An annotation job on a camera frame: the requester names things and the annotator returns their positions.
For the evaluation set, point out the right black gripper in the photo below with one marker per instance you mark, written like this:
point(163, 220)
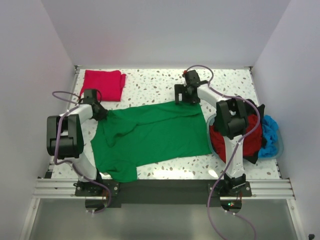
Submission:
point(180, 89)

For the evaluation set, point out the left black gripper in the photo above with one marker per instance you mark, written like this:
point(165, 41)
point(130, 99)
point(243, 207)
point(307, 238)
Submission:
point(102, 113)

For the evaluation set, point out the green t-shirt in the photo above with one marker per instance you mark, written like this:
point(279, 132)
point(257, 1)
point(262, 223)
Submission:
point(137, 136)

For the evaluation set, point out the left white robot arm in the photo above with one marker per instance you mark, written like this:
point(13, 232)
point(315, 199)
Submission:
point(65, 141)

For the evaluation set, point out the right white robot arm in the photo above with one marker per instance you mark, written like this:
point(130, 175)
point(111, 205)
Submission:
point(231, 121)

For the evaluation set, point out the folded pink red t-shirt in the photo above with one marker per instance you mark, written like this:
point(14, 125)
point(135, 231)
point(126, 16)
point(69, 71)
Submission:
point(109, 83)

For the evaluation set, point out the dark red t-shirt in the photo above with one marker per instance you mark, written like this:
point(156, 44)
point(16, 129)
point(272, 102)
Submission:
point(251, 144)

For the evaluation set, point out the bright blue t-shirt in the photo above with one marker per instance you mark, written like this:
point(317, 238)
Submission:
point(269, 132)

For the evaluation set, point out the translucent blue laundry basket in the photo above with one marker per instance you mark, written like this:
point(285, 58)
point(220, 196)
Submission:
point(279, 144)

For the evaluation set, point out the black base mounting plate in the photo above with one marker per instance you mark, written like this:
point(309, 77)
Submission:
point(157, 192)

